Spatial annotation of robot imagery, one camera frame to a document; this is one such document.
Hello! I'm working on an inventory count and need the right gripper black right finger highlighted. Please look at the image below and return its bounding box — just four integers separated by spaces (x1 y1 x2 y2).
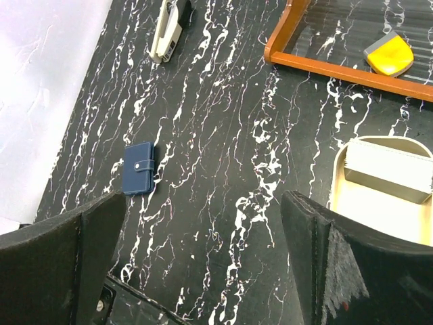
281 191 432 324

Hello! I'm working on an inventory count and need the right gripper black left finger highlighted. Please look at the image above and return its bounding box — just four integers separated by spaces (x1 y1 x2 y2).
1 192 127 324

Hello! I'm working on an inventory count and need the stack of silver cards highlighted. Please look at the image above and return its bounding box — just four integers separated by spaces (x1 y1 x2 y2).
344 139 432 204

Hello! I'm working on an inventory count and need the blue card holder wallet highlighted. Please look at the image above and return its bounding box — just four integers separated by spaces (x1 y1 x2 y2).
122 142 155 196

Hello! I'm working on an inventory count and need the beige oval card tray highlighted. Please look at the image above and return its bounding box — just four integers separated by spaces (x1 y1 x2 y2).
329 136 432 246

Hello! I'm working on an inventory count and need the yellow and grey tape measure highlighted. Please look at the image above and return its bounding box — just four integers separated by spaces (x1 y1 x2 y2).
363 30 414 77

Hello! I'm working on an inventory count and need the white and black stapler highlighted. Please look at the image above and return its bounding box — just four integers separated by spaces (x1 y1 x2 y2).
150 0 192 64

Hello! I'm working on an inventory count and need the orange wooden shelf rack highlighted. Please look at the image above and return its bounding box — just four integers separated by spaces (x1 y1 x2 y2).
264 1 432 102

